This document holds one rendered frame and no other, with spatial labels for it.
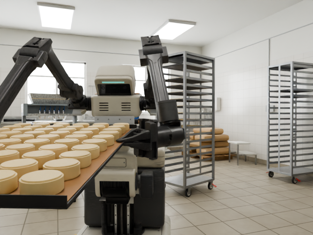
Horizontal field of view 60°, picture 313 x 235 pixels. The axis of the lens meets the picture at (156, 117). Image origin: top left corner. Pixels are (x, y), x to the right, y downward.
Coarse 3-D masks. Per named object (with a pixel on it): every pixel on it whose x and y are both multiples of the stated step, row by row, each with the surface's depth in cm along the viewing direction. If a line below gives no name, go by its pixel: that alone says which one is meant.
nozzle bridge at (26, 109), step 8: (24, 104) 352; (32, 104) 357; (40, 104) 362; (48, 104) 367; (56, 104) 372; (64, 104) 378; (24, 112) 352; (32, 112) 364; (56, 112) 380; (64, 112) 386; (72, 112) 392; (24, 120) 361
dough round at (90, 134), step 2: (74, 132) 66; (76, 132) 66; (78, 132) 66; (80, 132) 66; (82, 132) 66; (84, 132) 66; (86, 132) 66; (88, 132) 66; (90, 132) 66; (92, 132) 68; (72, 134) 66; (86, 134) 65; (88, 134) 66; (90, 134) 66; (92, 134) 67; (88, 136) 66; (90, 136) 66; (92, 136) 67; (88, 138) 66; (90, 138) 66
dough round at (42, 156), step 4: (28, 152) 45; (32, 152) 45; (36, 152) 45; (40, 152) 45; (44, 152) 45; (48, 152) 45; (52, 152) 45; (24, 156) 43; (28, 156) 42; (32, 156) 42; (36, 156) 42; (40, 156) 42; (44, 156) 43; (48, 156) 43; (52, 156) 44; (36, 160) 42; (40, 160) 42; (44, 160) 43; (48, 160) 43; (40, 164) 42; (40, 168) 42
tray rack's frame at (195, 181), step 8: (176, 56) 366; (200, 56) 354; (208, 56) 366; (200, 96) 394; (200, 104) 395; (200, 128) 395; (200, 136) 395; (200, 144) 395; (200, 152) 395; (176, 176) 388; (200, 176) 388; (168, 184) 356; (176, 184) 346; (192, 184) 345
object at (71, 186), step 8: (120, 144) 62; (104, 152) 53; (112, 152) 53; (96, 160) 47; (104, 160) 47; (88, 168) 42; (96, 168) 42; (80, 176) 39; (88, 176) 38; (64, 184) 35; (72, 184) 35; (80, 184) 35; (16, 192) 33; (64, 192) 33; (72, 192) 32
